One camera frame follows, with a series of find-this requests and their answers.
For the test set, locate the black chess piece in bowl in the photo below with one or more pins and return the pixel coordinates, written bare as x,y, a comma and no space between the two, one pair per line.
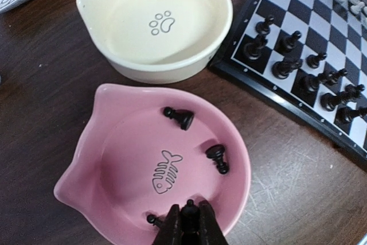
155,220
184,119
216,153

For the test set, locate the pink cat-shaped bowl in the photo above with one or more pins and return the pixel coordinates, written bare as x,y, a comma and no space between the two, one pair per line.
132,161

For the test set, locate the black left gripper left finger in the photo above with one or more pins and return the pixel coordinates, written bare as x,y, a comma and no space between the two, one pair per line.
170,233

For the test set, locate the cream cat-shaped bowl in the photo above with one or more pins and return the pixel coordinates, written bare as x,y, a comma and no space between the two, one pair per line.
157,41

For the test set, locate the black white chessboard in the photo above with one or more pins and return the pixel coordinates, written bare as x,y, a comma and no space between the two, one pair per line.
326,26

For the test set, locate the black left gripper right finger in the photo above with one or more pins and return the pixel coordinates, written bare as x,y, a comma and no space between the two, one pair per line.
209,230

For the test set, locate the black chess piece tall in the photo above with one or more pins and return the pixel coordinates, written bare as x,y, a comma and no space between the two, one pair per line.
351,94

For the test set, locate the black pawn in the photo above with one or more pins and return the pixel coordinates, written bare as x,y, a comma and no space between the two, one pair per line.
313,61
264,26
190,215
288,43

